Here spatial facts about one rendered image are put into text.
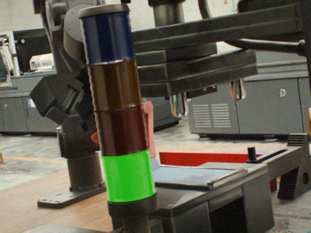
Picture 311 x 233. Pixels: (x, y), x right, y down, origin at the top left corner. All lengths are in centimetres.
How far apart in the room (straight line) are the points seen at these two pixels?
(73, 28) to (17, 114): 905
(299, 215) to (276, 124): 531
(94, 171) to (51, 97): 38
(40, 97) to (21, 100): 885
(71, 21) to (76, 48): 4
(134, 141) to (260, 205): 38
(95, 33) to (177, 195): 32
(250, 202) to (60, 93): 28
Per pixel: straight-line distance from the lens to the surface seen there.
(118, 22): 44
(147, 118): 83
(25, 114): 962
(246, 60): 77
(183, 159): 110
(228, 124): 653
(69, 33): 78
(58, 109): 78
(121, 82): 44
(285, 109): 607
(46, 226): 91
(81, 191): 113
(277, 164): 89
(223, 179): 73
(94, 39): 44
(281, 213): 88
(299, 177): 95
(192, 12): 671
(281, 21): 60
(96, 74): 44
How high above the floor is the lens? 116
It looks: 7 degrees down
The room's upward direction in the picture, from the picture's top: 8 degrees counter-clockwise
